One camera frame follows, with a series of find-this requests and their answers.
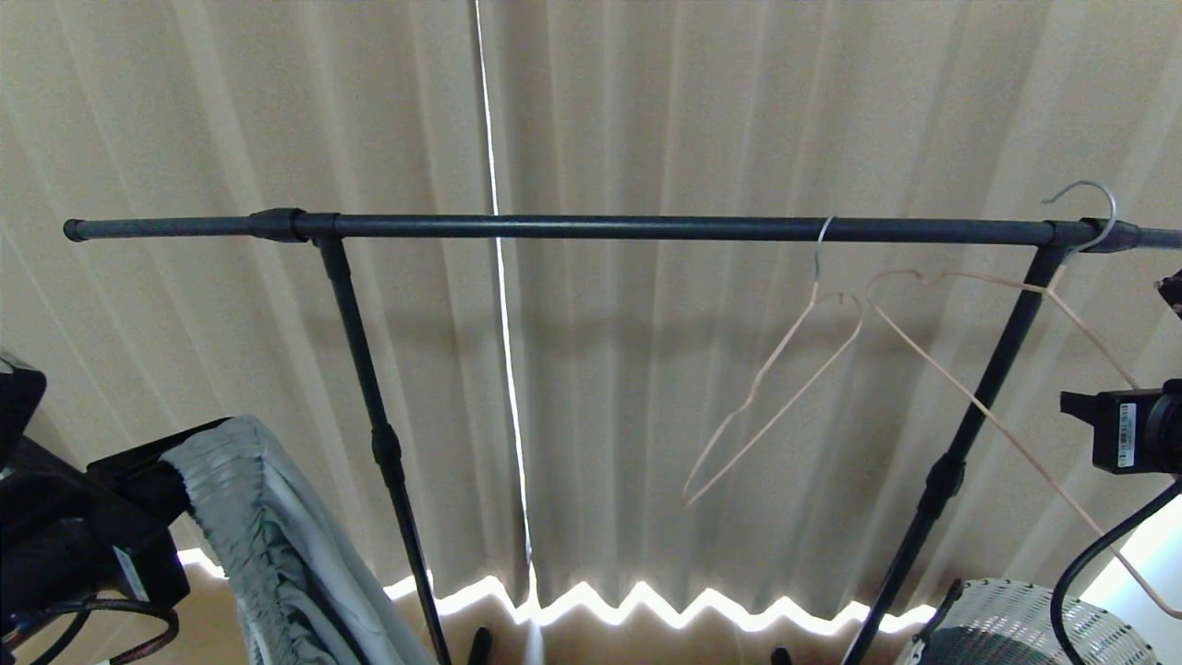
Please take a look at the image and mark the black cable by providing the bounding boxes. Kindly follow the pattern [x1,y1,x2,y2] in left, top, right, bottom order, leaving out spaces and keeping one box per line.
[1051,480,1182,665]
[9,598,181,665]

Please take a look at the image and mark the black clothes rack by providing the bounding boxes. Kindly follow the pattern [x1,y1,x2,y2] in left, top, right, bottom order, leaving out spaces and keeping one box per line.
[63,208,1182,665]

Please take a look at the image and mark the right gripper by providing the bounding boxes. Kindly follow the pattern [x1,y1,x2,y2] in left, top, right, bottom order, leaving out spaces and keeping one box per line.
[1060,379,1182,477]

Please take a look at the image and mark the pale grey shorts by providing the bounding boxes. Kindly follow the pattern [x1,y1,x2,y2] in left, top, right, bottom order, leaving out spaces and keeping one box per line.
[162,414,435,665]

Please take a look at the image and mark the pink clothes hanger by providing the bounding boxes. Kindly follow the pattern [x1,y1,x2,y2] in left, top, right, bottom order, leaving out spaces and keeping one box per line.
[866,180,1182,620]
[681,217,866,507]

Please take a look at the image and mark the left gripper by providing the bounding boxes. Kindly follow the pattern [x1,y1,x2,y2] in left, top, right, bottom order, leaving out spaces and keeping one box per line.
[0,417,232,620]

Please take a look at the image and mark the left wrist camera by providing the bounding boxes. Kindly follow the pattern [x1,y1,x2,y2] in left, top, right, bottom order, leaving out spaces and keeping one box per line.
[0,356,47,463]

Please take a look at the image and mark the white laundry basket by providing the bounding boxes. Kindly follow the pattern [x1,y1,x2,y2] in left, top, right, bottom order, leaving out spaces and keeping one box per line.
[894,577,1160,665]

